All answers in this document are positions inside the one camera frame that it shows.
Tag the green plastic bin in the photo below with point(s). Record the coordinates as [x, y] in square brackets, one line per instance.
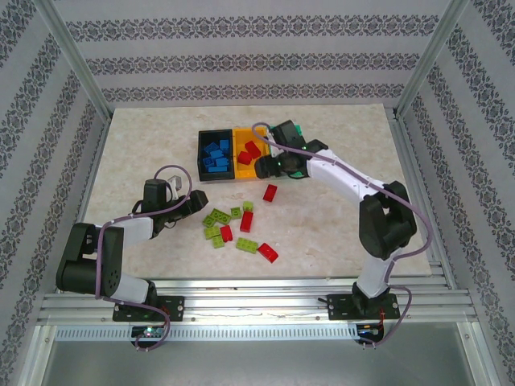
[298, 129]

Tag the aluminium side rail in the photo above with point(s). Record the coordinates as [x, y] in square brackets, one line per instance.
[407, 161]
[100, 140]

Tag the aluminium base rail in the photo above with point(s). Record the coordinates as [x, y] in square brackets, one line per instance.
[257, 305]

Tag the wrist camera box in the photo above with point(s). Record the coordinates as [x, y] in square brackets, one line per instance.
[274, 148]
[175, 184]

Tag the red lego brick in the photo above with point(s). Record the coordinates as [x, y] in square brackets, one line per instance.
[226, 233]
[270, 193]
[267, 252]
[252, 149]
[246, 221]
[244, 157]

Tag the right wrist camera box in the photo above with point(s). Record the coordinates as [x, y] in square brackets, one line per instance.
[274, 148]

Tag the small green lego brick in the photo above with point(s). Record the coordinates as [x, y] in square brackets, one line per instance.
[236, 212]
[218, 241]
[208, 220]
[248, 206]

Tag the yellow plastic bin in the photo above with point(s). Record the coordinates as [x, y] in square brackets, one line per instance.
[245, 173]

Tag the blue lego brick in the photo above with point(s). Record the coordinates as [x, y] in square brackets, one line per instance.
[207, 162]
[217, 169]
[224, 145]
[209, 148]
[217, 154]
[221, 162]

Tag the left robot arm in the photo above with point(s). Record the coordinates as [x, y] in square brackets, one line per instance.
[112, 273]

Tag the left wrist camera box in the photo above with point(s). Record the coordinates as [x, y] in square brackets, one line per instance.
[175, 184]

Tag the small circuit board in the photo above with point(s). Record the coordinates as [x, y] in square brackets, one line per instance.
[149, 331]
[368, 329]

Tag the long green lego brick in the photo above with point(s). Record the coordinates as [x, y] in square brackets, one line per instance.
[220, 216]
[246, 244]

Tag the aluminium frame post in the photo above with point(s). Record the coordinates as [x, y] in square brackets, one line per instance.
[432, 60]
[72, 60]

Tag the black plastic bin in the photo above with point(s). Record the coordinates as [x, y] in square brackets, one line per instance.
[201, 177]

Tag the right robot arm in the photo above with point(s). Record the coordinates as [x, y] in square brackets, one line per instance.
[334, 173]

